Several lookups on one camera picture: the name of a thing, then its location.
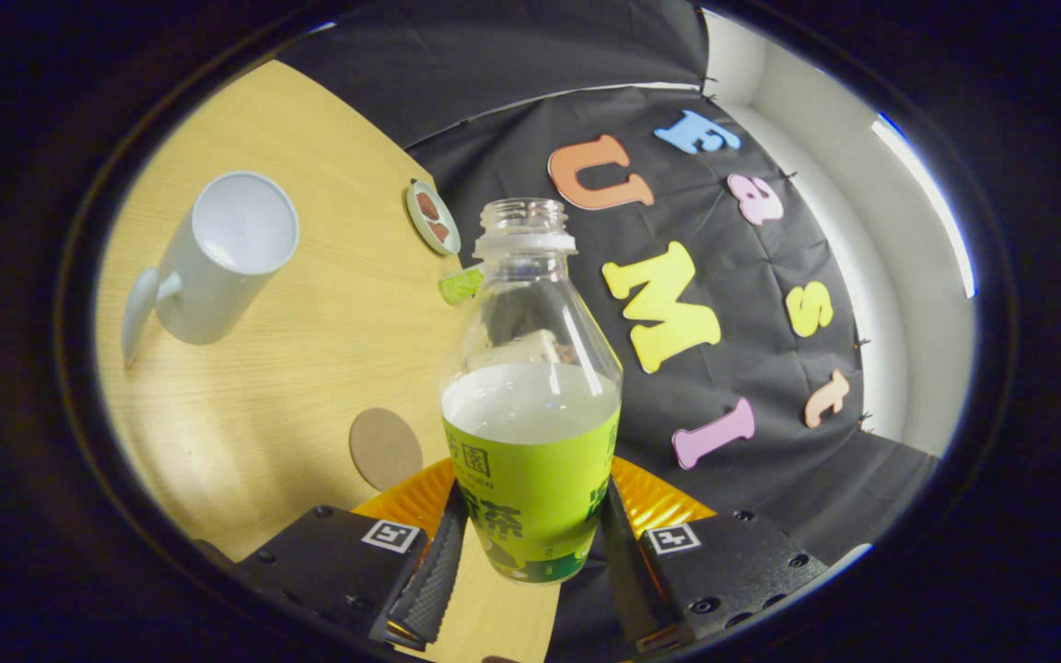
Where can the capped green label bottle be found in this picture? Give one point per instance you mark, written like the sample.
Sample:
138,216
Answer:
460,285

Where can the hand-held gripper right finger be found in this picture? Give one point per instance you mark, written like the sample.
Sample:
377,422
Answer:
627,580

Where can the large ceiling light panel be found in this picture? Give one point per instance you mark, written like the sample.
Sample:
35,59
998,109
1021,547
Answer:
931,198

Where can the pale green plate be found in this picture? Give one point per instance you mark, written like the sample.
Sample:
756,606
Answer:
417,226

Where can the green label juice bottle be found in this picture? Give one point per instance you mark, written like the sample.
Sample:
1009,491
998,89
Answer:
530,479

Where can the brown food piece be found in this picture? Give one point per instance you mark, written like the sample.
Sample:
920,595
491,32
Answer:
439,232
427,205

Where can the wooden table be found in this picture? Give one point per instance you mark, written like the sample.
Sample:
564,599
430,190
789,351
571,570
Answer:
309,350

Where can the white cup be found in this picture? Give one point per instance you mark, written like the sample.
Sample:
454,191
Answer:
208,299

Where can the black backdrop cloth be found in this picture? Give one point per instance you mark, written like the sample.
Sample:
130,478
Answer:
733,253

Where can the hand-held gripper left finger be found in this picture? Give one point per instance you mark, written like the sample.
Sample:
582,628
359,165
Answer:
434,580

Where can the round brown coaster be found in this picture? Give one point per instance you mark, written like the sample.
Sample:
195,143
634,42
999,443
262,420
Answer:
385,449

